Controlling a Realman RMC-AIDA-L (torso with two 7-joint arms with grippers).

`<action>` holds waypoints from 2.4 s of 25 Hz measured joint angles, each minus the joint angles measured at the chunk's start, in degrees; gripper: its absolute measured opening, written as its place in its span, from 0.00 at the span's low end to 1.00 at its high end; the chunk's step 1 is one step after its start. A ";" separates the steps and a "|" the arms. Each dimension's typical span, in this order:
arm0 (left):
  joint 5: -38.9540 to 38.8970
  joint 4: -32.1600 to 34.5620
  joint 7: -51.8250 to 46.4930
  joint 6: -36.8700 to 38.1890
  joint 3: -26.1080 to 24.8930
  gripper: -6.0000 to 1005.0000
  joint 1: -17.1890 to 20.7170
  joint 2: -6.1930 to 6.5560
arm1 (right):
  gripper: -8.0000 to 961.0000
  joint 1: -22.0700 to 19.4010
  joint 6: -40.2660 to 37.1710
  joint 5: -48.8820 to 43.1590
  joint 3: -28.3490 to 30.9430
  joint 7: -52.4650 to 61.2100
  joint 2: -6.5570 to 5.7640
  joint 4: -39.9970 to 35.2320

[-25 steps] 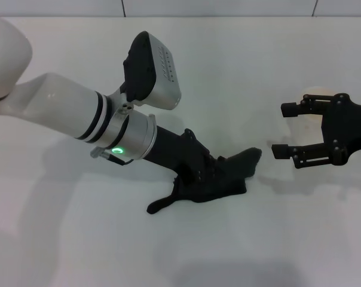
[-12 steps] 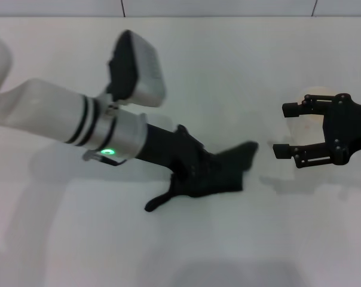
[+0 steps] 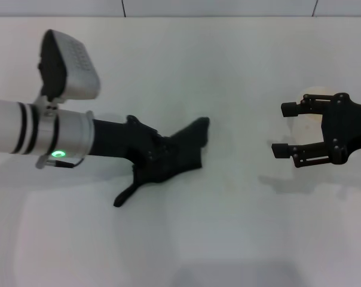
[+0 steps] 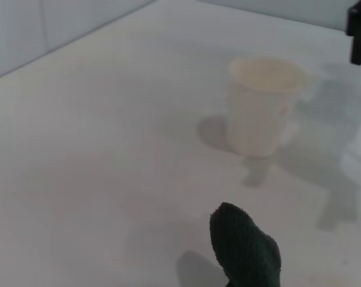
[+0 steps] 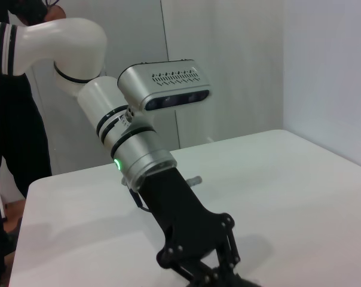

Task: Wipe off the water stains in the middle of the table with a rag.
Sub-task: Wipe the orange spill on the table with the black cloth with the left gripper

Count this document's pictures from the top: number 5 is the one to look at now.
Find person in black clothing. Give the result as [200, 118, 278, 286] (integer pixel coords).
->
[0, 0, 65, 287]

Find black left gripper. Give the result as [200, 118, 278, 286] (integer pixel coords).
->
[138, 166, 244, 287]

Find person's bare hand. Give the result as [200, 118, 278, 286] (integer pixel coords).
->
[45, 5, 66, 22]

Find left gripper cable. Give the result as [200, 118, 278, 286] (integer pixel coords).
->
[129, 187, 153, 212]

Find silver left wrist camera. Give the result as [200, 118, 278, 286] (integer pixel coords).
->
[117, 59, 212, 112]

